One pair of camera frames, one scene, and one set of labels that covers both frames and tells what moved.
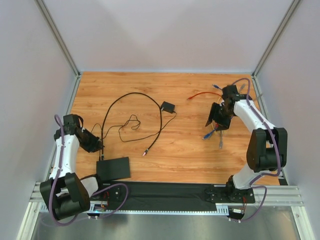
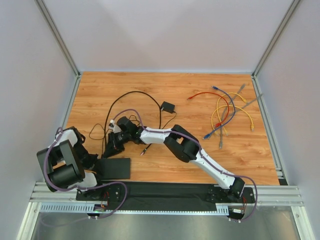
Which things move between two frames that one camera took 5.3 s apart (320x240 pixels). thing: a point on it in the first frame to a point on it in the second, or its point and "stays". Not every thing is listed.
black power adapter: x=168 y=107 stays
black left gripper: x=92 y=141 to x=91 y=161
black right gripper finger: x=224 y=124 to x=119 y=148
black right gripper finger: x=214 y=113 to x=110 y=148
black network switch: x=113 y=169 stays
